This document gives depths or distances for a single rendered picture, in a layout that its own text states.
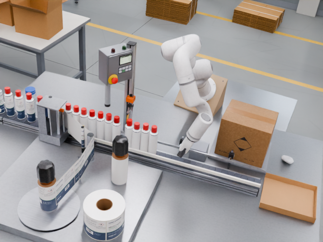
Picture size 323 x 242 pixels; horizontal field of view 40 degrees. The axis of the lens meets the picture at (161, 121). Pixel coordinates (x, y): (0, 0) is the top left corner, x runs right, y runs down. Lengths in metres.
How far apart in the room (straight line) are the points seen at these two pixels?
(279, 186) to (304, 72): 3.24
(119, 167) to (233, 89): 1.42
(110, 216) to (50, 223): 0.33
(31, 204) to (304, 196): 1.51
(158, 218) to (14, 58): 3.54
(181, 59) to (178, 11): 4.17
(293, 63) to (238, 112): 3.31
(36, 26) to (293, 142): 2.40
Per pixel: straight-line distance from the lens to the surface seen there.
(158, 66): 5.30
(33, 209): 2.33
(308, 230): 2.51
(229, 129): 2.62
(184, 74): 2.28
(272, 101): 3.42
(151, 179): 2.48
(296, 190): 2.70
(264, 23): 6.62
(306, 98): 5.25
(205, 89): 3.00
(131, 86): 2.57
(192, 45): 2.37
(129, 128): 2.56
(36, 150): 2.68
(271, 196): 2.61
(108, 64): 2.40
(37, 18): 4.07
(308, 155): 2.99
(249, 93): 3.45
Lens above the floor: 2.60
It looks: 36 degrees down
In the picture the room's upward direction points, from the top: 6 degrees clockwise
